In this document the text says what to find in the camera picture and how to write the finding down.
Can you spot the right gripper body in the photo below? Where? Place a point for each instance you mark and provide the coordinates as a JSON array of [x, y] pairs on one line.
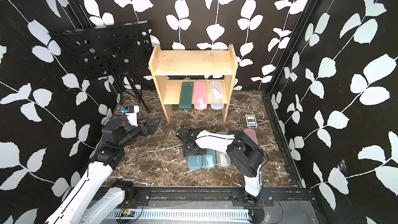
[[188, 152]]

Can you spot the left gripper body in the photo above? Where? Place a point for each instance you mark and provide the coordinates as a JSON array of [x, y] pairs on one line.
[[143, 132]]

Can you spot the teal pencil case shelf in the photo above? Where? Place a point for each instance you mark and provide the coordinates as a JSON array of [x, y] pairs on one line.
[[194, 162]]

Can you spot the light blue pencil case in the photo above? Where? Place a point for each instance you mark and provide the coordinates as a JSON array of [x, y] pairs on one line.
[[209, 159]]

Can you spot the white pencil case top shelf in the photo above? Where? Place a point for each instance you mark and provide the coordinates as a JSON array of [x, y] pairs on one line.
[[223, 160]]

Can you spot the dark green pencil case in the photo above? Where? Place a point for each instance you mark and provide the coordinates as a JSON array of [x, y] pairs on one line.
[[185, 102]]

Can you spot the pink pencil case shelf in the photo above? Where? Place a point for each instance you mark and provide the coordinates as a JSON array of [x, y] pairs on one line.
[[200, 95], [252, 134]]

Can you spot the clear pencil case shelf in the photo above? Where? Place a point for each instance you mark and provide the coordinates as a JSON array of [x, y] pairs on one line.
[[216, 95]]

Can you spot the pink pencil case top shelf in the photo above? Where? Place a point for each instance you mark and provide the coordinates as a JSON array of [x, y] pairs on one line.
[[252, 134]]

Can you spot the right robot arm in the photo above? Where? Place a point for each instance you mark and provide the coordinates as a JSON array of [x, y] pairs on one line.
[[245, 154]]

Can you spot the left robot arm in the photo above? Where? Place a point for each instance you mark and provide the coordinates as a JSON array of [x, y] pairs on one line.
[[76, 209]]

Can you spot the wooden two-tier shelf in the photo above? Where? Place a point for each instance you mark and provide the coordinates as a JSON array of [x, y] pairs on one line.
[[166, 63]]

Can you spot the small black white card box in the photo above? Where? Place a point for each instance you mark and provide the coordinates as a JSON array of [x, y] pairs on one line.
[[251, 121]]

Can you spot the black perforated music stand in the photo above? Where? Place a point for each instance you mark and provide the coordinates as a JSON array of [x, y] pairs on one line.
[[121, 51]]

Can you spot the small circuit board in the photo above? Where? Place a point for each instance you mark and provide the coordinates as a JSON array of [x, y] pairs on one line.
[[126, 213]]

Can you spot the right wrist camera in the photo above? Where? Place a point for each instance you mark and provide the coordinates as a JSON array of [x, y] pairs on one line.
[[184, 133]]

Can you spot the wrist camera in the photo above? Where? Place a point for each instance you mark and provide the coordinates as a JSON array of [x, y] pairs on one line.
[[184, 133], [131, 114]]

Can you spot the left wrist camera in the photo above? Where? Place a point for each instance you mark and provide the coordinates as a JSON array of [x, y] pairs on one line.
[[131, 114]]

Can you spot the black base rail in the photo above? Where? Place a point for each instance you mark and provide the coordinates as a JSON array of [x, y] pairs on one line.
[[268, 195]]

